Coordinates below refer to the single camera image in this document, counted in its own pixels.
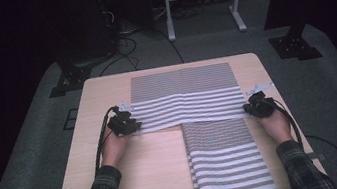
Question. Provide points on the brown white striped woven placemat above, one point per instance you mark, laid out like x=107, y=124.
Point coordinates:
x=188, y=101
x=227, y=160

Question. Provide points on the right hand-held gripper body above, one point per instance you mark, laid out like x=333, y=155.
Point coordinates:
x=262, y=105

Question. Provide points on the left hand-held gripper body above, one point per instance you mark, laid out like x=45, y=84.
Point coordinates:
x=122, y=123

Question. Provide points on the person's right hand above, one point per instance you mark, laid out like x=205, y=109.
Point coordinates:
x=276, y=129

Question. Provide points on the black stand with base plate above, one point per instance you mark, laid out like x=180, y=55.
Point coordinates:
x=295, y=45
x=69, y=79

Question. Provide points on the person's left hand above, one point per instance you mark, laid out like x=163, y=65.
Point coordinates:
x=114, y=149

